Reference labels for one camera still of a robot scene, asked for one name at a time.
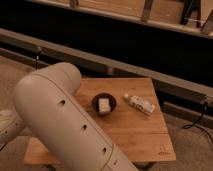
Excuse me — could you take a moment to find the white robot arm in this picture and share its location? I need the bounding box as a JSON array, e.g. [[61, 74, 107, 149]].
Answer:
[[0, 62, 138, 171]]

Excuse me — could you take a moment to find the dark brown bowl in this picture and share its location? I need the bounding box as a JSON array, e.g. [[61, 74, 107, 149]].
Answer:
[[91, 93, 117, 115]]

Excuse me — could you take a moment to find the white sponge block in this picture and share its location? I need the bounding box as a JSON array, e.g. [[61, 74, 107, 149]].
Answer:
[[98, 98, 111, 115]]

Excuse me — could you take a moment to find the white plastic bottle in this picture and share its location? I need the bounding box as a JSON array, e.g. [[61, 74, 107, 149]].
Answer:
[[123, 94, 155, 115]]

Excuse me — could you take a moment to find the wooden table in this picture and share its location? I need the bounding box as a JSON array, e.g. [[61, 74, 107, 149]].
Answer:
[[22, 77, 177, 166]]

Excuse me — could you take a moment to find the black cable left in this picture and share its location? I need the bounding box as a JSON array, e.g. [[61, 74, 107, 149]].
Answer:
[[33, 49, 43, 71]]

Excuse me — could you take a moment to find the black cable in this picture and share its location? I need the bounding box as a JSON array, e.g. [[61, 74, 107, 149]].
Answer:
[[182, 99, 213, 141], [33, 49, 43, 71]]

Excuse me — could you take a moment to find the black cable right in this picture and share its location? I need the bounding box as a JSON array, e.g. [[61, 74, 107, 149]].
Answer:
[[182, 99, 213, 141]]

